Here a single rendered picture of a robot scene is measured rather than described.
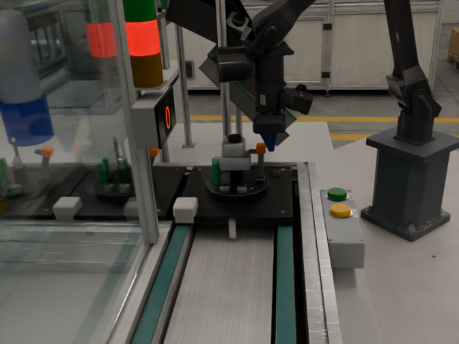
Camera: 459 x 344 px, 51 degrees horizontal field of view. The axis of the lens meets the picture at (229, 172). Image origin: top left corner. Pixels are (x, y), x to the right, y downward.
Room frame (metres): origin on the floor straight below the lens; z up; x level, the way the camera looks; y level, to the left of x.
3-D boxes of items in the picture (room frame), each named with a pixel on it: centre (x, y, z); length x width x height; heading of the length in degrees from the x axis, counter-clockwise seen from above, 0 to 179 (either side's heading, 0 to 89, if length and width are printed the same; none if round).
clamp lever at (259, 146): (0.94, -0.06, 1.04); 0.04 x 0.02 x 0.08; 83
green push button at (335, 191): (0.91, -0.23, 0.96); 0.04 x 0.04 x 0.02
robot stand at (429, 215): (0.97, -0.40, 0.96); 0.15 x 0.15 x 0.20; 34
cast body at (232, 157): (0.95, 0.00, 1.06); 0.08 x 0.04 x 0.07; 83
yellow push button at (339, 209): (0.84, -0.22, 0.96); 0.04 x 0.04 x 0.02
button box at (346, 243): (0.84, -0.22, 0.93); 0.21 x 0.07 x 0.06; 173
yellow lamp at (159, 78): (0.77, 0.12, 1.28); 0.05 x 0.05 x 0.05
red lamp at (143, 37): (0.77, 0.12, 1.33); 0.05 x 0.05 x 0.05
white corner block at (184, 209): (0.86, 0.09, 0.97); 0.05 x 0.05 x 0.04; 83
